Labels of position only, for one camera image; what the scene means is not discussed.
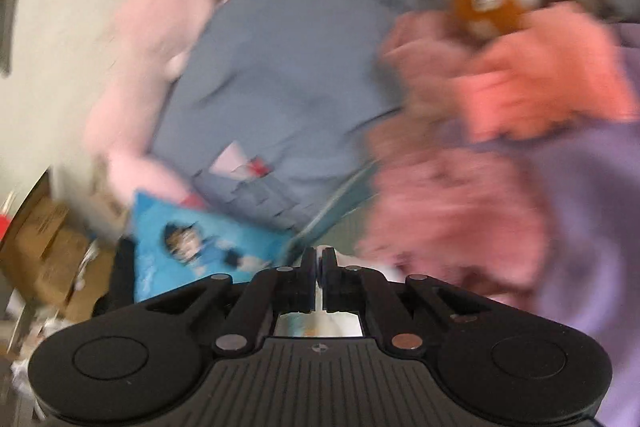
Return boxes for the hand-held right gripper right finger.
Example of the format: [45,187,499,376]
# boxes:
[322,248,501,354]

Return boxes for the black garment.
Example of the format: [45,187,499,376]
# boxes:
[92,237,138,318]

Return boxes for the dusty pink garment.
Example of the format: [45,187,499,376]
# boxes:
[357,97,551,303]

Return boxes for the purple cloth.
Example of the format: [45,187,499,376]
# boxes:
[450,22,640,427]

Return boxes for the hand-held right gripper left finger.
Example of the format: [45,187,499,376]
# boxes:
[144,247,318,354]

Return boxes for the blue patterned quilt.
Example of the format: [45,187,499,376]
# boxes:
[287,162,381,258]

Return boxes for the light pink garment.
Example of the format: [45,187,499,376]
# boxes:
[82,0,221,208]

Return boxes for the coral pink garment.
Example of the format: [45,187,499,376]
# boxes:
[385,2,638,142]

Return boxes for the blue cartoon pillow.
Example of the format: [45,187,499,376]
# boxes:
[131,189,296,303]

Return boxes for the cardboard box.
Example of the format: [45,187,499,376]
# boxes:
[15,227,118,323]
[0,194,71,268]

